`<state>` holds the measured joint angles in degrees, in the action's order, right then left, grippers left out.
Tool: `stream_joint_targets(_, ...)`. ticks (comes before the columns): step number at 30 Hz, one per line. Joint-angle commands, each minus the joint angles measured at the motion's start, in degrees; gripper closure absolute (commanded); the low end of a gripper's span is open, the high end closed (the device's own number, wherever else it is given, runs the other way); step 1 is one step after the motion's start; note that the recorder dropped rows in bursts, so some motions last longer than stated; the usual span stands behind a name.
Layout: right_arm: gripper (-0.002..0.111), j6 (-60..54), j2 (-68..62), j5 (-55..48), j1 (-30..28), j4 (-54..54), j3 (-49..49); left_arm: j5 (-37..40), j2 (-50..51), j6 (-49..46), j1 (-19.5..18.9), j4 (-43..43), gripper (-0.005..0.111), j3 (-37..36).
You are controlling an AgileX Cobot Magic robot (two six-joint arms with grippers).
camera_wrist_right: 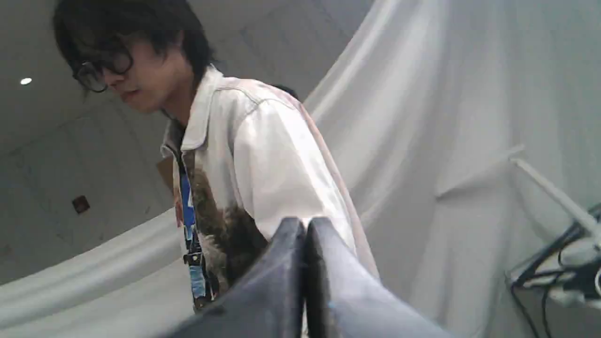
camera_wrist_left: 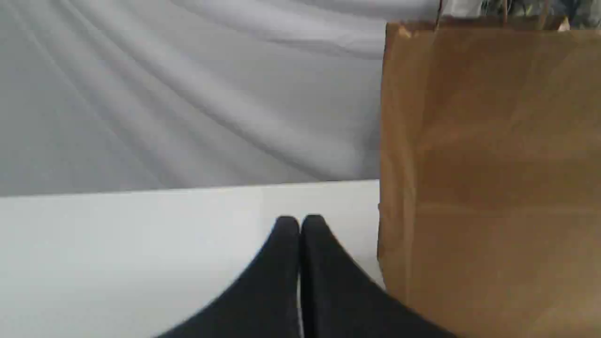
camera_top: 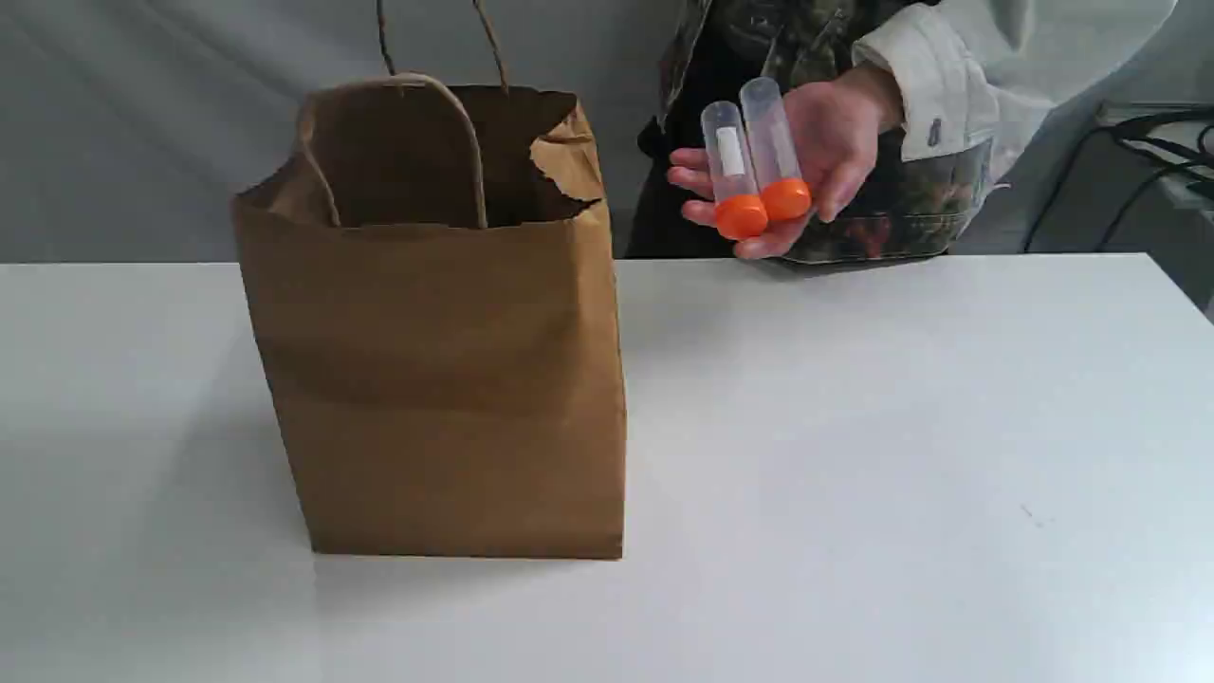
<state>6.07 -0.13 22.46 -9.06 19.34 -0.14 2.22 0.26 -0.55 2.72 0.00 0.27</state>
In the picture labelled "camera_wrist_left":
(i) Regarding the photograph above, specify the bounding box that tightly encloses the grey backdrop cloth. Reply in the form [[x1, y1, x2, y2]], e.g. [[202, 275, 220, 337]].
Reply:
[[1, 0, 438, 196]]

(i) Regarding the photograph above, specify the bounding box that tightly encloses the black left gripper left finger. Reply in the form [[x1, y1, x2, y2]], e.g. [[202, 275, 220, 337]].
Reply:
[[162, 216, 300, 338]]

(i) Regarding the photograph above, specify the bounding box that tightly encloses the brown paper bag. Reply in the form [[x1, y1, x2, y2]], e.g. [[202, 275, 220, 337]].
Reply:
[[378, 14, 601, 338]]

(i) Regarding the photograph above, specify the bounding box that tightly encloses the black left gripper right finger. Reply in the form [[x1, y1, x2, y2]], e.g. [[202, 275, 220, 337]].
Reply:
[[300, 215, 453, 338]]

